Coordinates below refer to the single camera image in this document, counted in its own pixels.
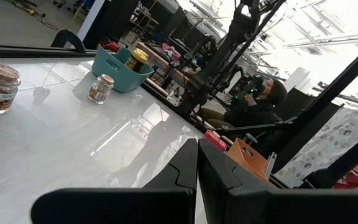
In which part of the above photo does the wooden workbench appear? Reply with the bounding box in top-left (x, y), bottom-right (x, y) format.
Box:
top-left (135, 42), bottom-right (195, 85)

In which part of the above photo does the silver bracket plate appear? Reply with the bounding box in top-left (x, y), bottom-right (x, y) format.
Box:
top-left (264, 151), bottom-right (278, 180)

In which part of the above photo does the orange plastic bin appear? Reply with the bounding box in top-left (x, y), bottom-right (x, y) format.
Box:
top-left (227, 138), bottom-right (275, 182)

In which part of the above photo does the person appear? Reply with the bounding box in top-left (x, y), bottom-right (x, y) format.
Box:
top-left (197, 76), bottom-right (288, 138)

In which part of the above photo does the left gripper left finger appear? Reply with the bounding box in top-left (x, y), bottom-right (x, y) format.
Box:
top-left (30, 138), bottom-right (198, 224)

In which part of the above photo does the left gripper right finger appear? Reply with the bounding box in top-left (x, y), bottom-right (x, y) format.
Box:
top-left (198, 138), bottom-right (358, 224)

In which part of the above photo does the yellow-lid dark spice jar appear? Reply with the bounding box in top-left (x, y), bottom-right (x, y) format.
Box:
top-left (124, 48), bottom-right (149, 74)

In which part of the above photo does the white speckled sheet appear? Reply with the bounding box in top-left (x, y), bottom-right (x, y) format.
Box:
top-left (275, 107), bottom-right (358, 188)

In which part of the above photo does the teal plastic bin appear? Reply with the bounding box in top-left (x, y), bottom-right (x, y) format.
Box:
top-left (91, 45), bottom-right (155, 93)

